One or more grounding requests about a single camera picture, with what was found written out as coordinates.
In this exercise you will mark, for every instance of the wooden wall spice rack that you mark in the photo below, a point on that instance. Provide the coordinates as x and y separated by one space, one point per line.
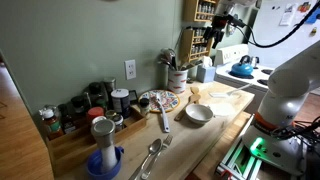
190 10
185 43

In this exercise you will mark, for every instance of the steel lid jar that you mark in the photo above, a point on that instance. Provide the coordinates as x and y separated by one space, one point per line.
109 84

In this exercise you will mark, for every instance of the wooden spatula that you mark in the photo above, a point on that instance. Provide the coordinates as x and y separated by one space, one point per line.
194 90

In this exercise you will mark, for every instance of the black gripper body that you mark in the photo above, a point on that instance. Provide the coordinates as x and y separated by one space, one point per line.
220 22

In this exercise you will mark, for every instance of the steel top salt cellar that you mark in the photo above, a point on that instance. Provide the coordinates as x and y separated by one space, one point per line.
104 133

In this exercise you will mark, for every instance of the metal fork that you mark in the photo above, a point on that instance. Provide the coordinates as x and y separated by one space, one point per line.
161 150

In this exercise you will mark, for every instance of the wooden spoon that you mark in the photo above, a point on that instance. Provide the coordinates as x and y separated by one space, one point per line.
194 98

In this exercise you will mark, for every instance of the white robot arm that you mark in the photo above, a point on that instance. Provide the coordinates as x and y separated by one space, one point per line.
290 80

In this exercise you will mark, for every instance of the dark canister with white lid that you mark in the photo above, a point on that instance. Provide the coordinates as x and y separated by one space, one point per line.
120 101

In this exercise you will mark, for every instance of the jar with printed dark lid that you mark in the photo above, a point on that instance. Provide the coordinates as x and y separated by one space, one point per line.
117 122

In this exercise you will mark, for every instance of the red lid spice jar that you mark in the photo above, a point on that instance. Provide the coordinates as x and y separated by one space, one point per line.
95 112

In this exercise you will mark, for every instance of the small black frame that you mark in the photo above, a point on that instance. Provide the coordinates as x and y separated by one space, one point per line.
133 96

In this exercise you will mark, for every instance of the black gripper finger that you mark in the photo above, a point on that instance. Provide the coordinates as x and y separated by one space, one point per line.
208 34
218 38

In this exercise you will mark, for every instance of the white refrigerator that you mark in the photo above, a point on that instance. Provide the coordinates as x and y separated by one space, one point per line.
276 40

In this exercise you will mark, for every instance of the blue tissue box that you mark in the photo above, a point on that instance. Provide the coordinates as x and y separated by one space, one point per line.
205 74

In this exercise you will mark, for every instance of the white crock with red fish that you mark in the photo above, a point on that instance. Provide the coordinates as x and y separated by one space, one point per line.
177 81

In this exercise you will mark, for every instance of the steel ladle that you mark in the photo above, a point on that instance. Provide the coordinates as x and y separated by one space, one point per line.
168 54

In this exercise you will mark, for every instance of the black lid spice jar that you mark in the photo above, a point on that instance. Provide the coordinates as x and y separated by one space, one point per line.
78 101

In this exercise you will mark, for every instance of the blue plastic cup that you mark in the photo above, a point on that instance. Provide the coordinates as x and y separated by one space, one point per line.
95 166

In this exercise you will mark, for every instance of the dark sauce bottle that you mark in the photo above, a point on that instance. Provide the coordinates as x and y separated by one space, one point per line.
67 121

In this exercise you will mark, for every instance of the hot sauce bottle green label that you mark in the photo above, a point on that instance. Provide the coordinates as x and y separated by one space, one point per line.
52 123

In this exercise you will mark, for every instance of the small black lid jar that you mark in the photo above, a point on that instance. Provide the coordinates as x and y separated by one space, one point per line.
144 107

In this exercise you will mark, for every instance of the white wall outlet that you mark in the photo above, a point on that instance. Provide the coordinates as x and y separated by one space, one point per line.
130 69

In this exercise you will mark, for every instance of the white stove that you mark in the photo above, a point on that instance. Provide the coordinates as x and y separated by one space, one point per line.
230 53

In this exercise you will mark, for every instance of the tall dark jar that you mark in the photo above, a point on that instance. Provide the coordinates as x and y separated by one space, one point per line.
95 91

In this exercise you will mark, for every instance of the gold lid jar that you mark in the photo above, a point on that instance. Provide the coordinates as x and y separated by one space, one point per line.
110 114

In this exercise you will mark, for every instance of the blue kettle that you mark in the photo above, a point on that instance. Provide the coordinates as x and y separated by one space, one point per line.
241 69

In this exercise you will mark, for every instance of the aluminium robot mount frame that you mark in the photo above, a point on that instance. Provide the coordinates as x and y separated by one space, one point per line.
240 163

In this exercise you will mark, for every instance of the colourful decorated ceramic plate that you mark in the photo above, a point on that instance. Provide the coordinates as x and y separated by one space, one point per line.
170 100

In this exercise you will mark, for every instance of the white ceramic bowl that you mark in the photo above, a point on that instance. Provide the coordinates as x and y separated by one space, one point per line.
199 114

